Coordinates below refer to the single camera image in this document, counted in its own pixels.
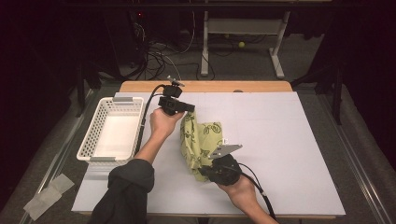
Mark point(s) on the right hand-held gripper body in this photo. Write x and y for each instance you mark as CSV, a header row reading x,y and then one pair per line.
x,y
225,169

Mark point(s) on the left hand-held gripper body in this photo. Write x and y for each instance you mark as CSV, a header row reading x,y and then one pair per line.
x,y
171,101

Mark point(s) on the green printed baby romper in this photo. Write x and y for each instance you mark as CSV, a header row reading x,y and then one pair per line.
x,y
199,146

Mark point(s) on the white perforated plastic basket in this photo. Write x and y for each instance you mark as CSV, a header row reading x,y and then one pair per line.
x,y
115,137

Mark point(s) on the person's left hand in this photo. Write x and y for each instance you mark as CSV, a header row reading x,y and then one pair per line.
x,y
163,124

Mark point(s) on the person's right hand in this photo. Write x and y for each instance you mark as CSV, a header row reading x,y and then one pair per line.
x,y
241,193

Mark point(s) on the white board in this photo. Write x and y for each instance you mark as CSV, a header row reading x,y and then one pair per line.
x,y
280,140

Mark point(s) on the yellow-green tennis ball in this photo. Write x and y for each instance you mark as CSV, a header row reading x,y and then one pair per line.
x,y
241,44

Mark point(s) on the black stand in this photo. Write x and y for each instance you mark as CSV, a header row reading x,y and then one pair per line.
x,y
81,90
336,99

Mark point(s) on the grey tape strip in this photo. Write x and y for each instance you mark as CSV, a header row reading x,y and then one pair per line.
x,y
46,197

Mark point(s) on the white desk frame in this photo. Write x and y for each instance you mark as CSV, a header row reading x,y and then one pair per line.
x,y
246,26

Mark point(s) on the metal floor rail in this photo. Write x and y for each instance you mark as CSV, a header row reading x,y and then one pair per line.
x,y
59,155
355,161

